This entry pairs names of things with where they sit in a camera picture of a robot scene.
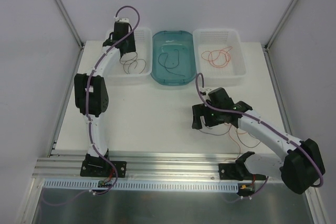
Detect orange wire bundle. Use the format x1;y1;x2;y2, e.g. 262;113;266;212
198;123;262;161

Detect dark purple thin wire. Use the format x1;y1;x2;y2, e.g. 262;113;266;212
158;49;186;77

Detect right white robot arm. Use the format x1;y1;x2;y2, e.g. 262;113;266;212
192;88;326;194

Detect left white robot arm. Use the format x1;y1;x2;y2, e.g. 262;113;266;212
74;18;136;158

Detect left white perforated basket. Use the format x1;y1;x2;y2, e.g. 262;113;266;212
96;27;153;86

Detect white perforated basket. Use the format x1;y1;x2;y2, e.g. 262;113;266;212
193;28;247;87
96;27;153;86

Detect right white perforated basket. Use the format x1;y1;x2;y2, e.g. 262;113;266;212
193;28;247;87

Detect teal transparent plastic bin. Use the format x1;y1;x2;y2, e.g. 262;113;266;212
151;30;196;86

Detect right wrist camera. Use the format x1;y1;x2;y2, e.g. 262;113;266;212
199;87;212;96

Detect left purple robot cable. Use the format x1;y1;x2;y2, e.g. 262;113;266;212
86;6;141;196

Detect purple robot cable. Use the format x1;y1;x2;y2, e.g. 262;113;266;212
86;6;141;196
195;73;325;187

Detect left aluminium frame post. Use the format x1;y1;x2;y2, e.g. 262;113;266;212
53;0;84;48

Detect aluminium frame post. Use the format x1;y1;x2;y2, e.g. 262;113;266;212
264;0;317;50
53;0;84;48

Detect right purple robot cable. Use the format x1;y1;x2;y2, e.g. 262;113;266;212
195;73;325;187

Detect right aluminium frame post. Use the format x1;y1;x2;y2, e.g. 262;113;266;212
264;0;317;50

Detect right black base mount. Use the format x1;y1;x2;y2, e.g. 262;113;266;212
218;163;266;181

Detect white slotted cable duct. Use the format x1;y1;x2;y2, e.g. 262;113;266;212
44;179;238;193

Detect aluminium mounting rail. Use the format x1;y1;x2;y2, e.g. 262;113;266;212
33;151;237;182

